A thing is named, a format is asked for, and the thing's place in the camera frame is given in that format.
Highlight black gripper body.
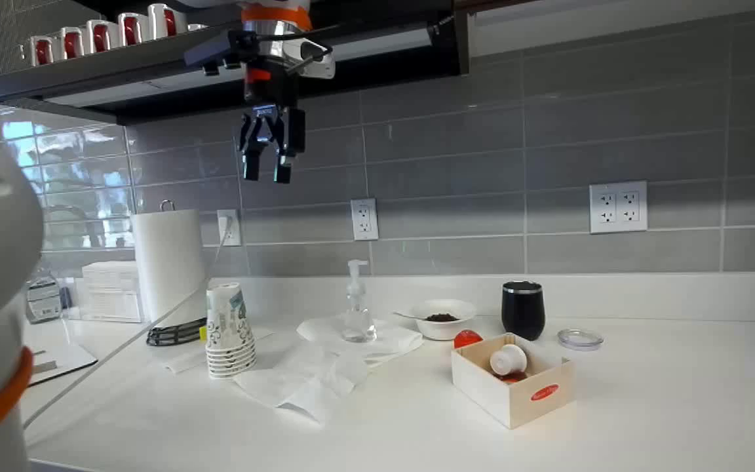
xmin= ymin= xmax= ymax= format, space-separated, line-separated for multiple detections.
xmin=236 ymin=58 xmax=308 ymax=149

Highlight patterned paper cups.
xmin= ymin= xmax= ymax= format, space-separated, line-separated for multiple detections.
xmin=202 ymin=281 xmax=257 ymax=381

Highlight red and white mug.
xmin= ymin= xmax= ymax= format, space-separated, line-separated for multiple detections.
xmin=146 ymin=0 xmax=188 ymax=43
xmin=114 ymin=11 xmax=151 ymax=47
xmin=21 ymin=33 xmax=56 ymax=71
xmin=83 ymin=19 xmax=119 ymax=54
xmin=55 ymin=23 xmax=88 ymax=64

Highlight white paper towel roll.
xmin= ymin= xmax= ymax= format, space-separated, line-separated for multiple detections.
xmin=130 ymin=205 xmax=210 ymax=327

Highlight clear pump soap bottle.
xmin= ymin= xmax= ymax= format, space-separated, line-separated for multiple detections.
xmin=337 ymin=256 xmax=379 ymax=345

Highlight black mesh basket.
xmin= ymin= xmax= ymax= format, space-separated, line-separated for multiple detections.
xmin=144 ymin=317 xmax=210 ymax=352

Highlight white rectangular storage box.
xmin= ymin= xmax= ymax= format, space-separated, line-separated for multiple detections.
xmin=79 ymin=260 xmax=140 ymax=326

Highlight crumpled white paper napkin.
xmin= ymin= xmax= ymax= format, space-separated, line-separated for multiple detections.
xmin=231 ymin=335 xmax=371 ymax=427

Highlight white bowl with coffee grounds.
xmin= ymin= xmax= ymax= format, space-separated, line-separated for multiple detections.
xmin=412 ymin=296 xmax=479 ymax=344

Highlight small red round object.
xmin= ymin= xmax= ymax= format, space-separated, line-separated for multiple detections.
xmin=451 ymin=327 xmax=485 ymax=352

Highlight white paper sheet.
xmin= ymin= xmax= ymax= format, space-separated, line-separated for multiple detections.
xmin=25 ymin=342 xmax=100 ymax=389

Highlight black insulated tumbler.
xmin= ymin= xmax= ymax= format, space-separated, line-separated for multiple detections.
xmin=501 ymin=279 xmax=548 ymax=344

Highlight small white cup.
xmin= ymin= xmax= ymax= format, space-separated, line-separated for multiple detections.
xmin=486 ymin=342 xmax=532 ymax=381

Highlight white box with balls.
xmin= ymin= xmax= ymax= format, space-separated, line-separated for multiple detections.
xmin=448 ymin=330 xmax=577 ymax=433

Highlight clear plastic lid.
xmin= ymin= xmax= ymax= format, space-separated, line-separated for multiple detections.
xmin=555 ymin=326 xmax=604 ymax=352

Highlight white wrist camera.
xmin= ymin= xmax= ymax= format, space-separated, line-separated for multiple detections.
xmin=294 ymin=33 xmax=337 ymax=85

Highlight single white wall outlet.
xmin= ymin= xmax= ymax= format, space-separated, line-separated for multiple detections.
xmin=214 ymin=206 xmax=244 ymax=248
xmin=349 ymin=197 xmax=379 ymax=243

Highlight black wall cabinet shelf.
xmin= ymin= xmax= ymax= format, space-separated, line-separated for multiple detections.
xmin=0 ymin=0 xmax=471 ymax=127

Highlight double white wall outlet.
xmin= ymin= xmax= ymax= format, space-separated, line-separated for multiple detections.
xmin=586 ymin=179 xmax=649 ymax=237

